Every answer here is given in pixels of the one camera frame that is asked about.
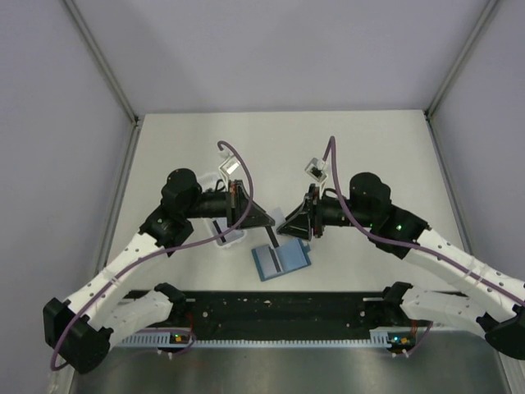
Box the right aluminium corner post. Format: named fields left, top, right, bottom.
left=424, top=0, right=504, bottom=118

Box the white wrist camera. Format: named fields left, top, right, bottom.
left=218, top=154, right=241, bottom=182
left=304, top=158, right=330, bottom=184

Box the aluminium corner post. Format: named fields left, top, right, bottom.
left=61, top=0, right=143, bottom=124
left=424, top=0, right=504, bottom=118

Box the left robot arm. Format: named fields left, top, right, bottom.
left=43, top=168, right=274, bottom=373

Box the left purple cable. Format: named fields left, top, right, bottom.
left=49, top=140, right=254, bottom=370

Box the purple cable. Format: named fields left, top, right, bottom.
left=323, top=136, right=525, bottom=356
left=49, top=140, right=254, bottom=370

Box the silver VIP card bottom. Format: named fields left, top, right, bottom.
left=209, top=218, right=244, bottom=247

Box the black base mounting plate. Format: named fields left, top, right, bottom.
left=153, top=291, right=414, bottom=328

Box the silver VIP card top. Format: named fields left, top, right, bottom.
left=255, top=245, right=283, bottom=280

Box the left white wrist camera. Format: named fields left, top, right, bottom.
left=218, top=154, right=241, bottom=182

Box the grey slotted cable duct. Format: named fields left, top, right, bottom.
left=116, top=330, right=415, bottom=350

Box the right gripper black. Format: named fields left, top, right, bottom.
left=277, top=184, right=374, bottom=241

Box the silver vip card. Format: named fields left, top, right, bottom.
left=255, top=245, right=283, bottom=280
left=266, top=207, right=285, bottom=249
left=209, top=218, right=244, bottom=247

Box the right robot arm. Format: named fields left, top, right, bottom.
left=277, top=172, right=524, bottom=360

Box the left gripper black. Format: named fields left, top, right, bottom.
left=184, top=179, right=275, bottom=230

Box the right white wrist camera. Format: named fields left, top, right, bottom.
left=304, top=158, right=330, bottom=184

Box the white plastic basket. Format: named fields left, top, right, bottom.
left=196, top=172, right=248, bottom=250

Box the blue leather card holder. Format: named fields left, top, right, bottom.
left=252, top=239, right=312, bottom=282

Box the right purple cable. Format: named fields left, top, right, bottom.
left=323, top=136, right=525, bottom=356

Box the left aluminium corner post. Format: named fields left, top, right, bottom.
left=61, top=0, right=143, bottom=124

